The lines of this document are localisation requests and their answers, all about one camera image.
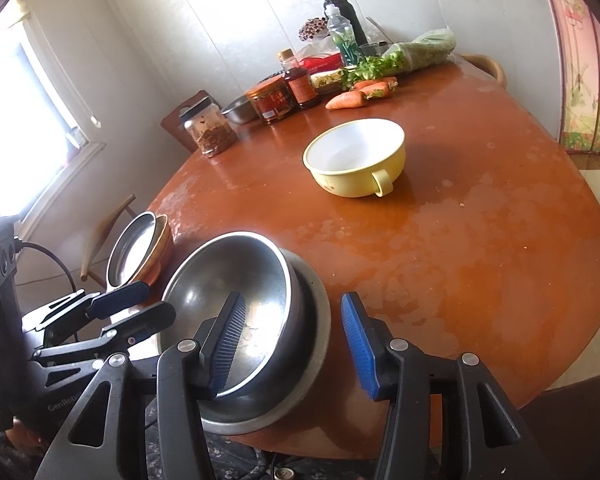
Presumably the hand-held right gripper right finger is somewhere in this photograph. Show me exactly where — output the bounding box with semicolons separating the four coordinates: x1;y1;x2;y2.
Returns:
340;291;548;480

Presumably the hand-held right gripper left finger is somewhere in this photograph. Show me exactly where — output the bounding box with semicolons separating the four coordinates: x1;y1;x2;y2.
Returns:
34;291;247;480

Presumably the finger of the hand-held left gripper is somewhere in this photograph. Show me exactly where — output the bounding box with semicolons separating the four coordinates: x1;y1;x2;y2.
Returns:
30;301;177;366
20;280;152;346

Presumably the round metal pan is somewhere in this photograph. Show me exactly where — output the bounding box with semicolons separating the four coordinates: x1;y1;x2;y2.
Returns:
106;211;158;290

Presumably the wide shallow metal dish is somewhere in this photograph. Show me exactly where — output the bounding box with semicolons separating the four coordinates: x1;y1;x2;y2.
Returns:
200;247;332;436

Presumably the cream shell-shaped plate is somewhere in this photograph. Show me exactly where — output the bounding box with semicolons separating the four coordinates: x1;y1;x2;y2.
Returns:
130;214;170;283

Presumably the deep metal bowl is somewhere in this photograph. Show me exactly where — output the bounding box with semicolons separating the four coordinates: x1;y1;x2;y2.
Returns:
161;231;301;398

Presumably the yellow bowl with handle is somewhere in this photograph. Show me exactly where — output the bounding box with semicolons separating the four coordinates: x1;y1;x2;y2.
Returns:
302;118;407;198

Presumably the curved light wooden chair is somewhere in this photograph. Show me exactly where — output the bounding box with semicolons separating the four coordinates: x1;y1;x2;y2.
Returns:
79;194;138;291
460;53;508;87

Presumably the person's dark patterned clothing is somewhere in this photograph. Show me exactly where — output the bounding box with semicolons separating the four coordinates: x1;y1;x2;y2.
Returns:
145;405;381;480

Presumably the brown slatted wooden chair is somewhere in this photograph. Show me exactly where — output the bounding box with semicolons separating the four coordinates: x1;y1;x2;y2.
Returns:
160;90;210;153

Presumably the window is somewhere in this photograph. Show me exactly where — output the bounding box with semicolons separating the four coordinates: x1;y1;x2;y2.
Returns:
0;10;88;226

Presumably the plastic jar with black lid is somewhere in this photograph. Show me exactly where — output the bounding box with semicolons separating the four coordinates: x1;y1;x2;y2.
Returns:
180;101;238;158

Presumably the small metal basin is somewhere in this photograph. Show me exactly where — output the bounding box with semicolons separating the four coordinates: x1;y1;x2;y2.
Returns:
221;94;261;126

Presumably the jar with red label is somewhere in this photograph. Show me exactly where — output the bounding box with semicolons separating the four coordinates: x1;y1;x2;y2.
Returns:
245;77;298;126

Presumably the dark sauce bottle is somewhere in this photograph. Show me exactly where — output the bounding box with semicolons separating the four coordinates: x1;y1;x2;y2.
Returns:
277;49;322;110

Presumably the yellow food tray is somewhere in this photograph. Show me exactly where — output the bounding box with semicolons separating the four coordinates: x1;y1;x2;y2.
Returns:
312;69;351;95

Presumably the red and white packet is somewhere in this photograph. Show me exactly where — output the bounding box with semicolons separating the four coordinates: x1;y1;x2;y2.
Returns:
295;42;346;78

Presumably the clear plastic bottle green liquid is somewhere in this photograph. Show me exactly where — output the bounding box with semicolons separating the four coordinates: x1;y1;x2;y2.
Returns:
326;5;363;67

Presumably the plastic bag of greens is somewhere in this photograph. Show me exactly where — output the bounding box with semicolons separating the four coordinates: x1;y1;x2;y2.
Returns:
382;27;458;73

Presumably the metal spoon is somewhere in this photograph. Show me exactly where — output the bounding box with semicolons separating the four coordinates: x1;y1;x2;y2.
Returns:
365;16;396;45

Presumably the dried flower decoration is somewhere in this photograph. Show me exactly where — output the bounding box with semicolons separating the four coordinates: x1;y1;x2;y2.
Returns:
298;16;329;43

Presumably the black thermos bottle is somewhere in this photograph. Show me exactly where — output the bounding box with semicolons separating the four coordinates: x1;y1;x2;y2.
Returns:
323;0;370;48

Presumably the pink printed screen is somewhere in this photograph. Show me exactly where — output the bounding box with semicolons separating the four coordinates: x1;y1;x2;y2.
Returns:
537;0;600;153

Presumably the black cable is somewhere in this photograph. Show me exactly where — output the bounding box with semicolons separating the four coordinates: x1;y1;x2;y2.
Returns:
12;242;78;296

